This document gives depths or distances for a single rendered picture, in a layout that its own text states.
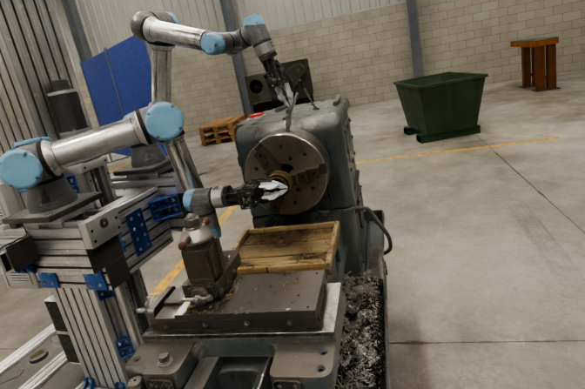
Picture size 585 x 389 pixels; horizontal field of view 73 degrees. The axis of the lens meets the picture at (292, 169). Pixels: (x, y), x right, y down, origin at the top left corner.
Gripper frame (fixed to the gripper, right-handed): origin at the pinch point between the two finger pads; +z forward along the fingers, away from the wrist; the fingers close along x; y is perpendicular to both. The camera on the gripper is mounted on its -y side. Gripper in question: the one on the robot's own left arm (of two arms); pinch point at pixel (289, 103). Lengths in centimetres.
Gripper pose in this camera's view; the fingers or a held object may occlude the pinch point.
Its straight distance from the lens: 159.2
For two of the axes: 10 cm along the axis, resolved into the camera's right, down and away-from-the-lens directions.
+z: 4.0, 9.0, 1.8
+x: 8.9, -3.3, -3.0
